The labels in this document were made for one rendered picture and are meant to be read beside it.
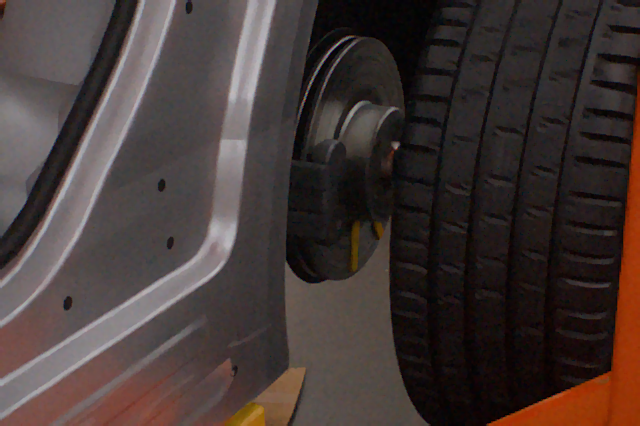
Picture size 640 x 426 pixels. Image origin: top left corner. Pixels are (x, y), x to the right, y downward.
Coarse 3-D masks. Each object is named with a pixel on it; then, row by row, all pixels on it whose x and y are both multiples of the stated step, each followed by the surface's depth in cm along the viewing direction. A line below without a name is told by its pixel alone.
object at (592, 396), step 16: (592, 384) 104; (608, 384) 103; (544, 400) 107; (560, 400) 106; (576, 400) 104; (592, 400) 102; (512, 416) 109; (528, 416) 108; (544, 416) 105; (560, 416) 103; (576, 416) 100; (592, 416) 98
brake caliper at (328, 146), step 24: (336, 144) 145; (312, 168) 143; (336, 168) 146; (288, 192) 146; (312, 192) 145; (336, 192) 147; (288, 216) 146; (312, 216) 145; (336, 216) 148; (336, 240) 149
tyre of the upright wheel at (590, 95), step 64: (448, 0) 128; (512, 0) 126; (576, 0) 123; (448, 64) 125; (512, 64) 122; (576, 64) 120; (448, 128) 124; (512, 128) 121; (576, 128) 119; (448, 192) 123; (512, 192) 120; (576, 192) 118; (448, 256) 124; (512, 256) 122; (576, 256) 119; (448, 320) 127; (512, 320) 124; (576, 320) 120; (448, 384) 133; (512, 384) 129; (576, 384) 124
